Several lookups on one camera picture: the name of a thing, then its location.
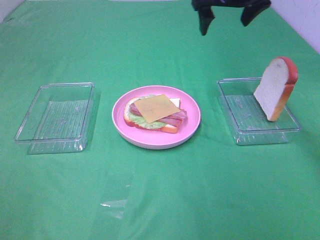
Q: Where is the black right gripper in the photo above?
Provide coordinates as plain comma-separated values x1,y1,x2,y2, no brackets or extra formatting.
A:
191,0,271,36

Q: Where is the toy bread slice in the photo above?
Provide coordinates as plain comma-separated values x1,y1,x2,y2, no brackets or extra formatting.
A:
122,96,181,134
253,56,299,122

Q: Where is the bacon strip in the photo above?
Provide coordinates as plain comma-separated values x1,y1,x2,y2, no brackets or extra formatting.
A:
129,104,184,129
126,103,187,121

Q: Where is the yellow cheese slice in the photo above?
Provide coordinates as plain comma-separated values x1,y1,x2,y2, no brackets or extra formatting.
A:
134,94,180,123

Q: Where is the green lettuce leaf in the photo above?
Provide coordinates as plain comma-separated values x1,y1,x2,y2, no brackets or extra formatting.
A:
123,94,181,134

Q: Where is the right clear plastic tray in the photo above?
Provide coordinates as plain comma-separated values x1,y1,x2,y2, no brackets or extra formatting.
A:
217,77,302,146

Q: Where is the clear plastic tray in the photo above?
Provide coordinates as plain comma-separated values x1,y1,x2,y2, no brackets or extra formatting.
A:
14,82,95,155
217,77,302,146

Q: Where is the pink round plate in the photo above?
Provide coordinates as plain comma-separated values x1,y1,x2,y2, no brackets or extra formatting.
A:
112,85,201,150

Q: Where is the green tablecloth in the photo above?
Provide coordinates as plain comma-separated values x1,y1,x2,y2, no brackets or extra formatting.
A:
0,0,320,240

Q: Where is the left clear plastic tray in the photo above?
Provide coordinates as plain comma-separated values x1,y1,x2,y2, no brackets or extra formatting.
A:
14,82,95,155

